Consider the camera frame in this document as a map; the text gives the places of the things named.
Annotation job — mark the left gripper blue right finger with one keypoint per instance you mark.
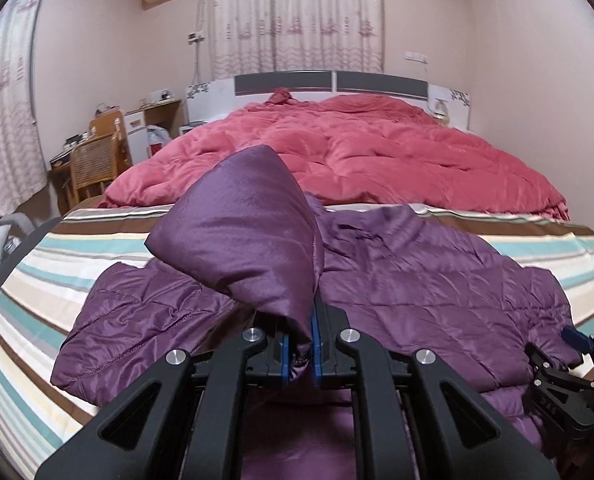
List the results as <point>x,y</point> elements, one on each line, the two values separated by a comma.
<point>316,348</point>

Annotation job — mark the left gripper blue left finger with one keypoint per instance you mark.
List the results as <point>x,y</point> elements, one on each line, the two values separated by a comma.
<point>285,358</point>

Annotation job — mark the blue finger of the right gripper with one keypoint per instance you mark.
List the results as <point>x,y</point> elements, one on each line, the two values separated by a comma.
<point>577,340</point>
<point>538,360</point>

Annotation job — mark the purple quilted down jacket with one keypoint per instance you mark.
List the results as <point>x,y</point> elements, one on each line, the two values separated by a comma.
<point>245,243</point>

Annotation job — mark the red quilted comforter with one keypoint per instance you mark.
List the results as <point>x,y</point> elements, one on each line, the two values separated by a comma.
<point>354,148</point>

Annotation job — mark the white plastic bag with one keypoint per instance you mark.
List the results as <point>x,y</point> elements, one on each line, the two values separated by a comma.
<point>158,138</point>

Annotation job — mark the white drawer cabinet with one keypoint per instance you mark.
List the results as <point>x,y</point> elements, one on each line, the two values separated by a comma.
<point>137,136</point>

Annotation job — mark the white and grey headboard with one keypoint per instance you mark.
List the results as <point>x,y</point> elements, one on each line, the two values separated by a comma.
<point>213,100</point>

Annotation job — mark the wooden shelf cabinet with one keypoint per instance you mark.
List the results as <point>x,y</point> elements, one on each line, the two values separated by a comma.
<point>168,114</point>

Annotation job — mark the wicker back wooden chair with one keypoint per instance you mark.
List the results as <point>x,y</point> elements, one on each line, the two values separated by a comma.
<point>93,166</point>

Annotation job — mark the bedside lamp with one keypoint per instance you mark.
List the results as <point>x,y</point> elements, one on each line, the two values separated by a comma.
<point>440,112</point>

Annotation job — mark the striped bed sheet mattress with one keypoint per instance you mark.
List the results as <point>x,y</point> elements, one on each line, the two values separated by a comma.
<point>44,283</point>

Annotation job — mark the wooden desk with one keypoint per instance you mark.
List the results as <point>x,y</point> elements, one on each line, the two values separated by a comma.
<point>60,178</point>

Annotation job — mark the patterned side curtain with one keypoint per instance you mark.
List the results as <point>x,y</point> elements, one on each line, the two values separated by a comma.
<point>22,169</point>

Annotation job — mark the patterned window curtain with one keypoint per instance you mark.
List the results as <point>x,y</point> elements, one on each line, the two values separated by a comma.
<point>263,36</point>

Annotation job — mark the white wall socket strip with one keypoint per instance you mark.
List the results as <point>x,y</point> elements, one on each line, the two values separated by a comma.
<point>416,57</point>

